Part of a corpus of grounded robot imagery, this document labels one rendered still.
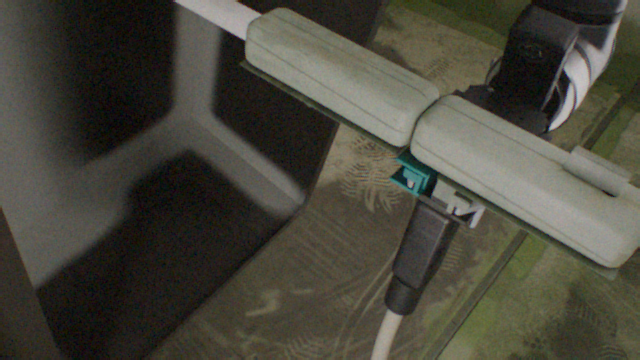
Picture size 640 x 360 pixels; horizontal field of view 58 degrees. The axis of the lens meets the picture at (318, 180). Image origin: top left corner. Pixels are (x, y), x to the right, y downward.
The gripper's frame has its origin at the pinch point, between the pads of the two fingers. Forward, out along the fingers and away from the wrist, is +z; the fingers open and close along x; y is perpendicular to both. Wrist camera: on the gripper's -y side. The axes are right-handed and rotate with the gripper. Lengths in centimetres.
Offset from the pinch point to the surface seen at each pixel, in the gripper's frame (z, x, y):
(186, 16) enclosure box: -38, 63, 28
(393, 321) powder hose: -0.6, -0.8, 18.2
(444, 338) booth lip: -67, -4, 101
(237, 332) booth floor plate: -35, 40, 106
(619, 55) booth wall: -205, -3, 70
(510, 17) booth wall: -208, 43, 75
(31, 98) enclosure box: -6, 64, 31
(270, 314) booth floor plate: -44, 37, 105
